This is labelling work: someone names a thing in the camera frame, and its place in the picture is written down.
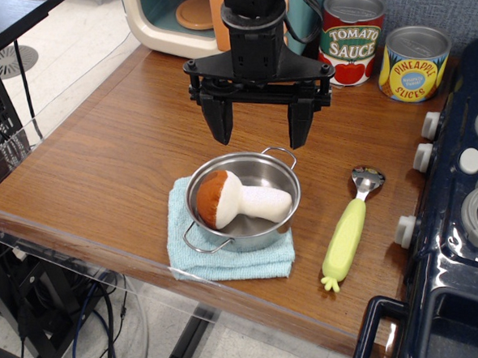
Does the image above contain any blue floor cable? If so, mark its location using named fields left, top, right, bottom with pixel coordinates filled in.
left=68, top=280, right=117, bottom=358

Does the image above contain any clear acrylic barrier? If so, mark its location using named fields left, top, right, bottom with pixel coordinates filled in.
left=0, top=102, right=233, bottom=336

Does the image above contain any light blue folded cloth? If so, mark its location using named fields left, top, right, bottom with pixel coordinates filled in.
left=167, top=177, right=296, bottom=281

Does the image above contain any dark blue toy stove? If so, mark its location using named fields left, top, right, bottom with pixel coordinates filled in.
left=353, top=39, right=478, bottom=358

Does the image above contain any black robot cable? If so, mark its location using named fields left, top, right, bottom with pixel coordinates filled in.
left=281, top=0, right=326, bottom=46

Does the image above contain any plush mushroom toy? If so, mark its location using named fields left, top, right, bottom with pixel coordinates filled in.
left=195, top=169, right=293, bottom=230

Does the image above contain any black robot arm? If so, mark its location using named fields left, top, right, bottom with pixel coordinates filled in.
left=183, top=0, right=335, bottom=149

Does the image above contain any spoon with green handle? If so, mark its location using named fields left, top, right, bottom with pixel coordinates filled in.
left=321, top=166, right=386, bottom=293

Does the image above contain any pineapple slices can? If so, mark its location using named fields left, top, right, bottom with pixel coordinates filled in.
left=378, top=25, right=451, bottom=104

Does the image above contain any steel pot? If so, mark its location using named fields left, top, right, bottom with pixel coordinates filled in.
left=182, top=147, right=301, bottom=254

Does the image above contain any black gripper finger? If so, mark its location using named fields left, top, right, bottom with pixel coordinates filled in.
left=288, top=99, right=314, bottom=149
left=200, top=94, right=233, bottom=145

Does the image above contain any toy microwave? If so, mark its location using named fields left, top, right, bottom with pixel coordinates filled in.
left=120, top=0, right=330, bottom=66

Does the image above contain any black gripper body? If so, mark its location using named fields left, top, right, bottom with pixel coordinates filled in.
left=183, top=0, right=335, bottom=109

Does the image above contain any tomato sauce can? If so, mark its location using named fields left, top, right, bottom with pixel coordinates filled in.
left=318, top=0, right=386, bottom=87

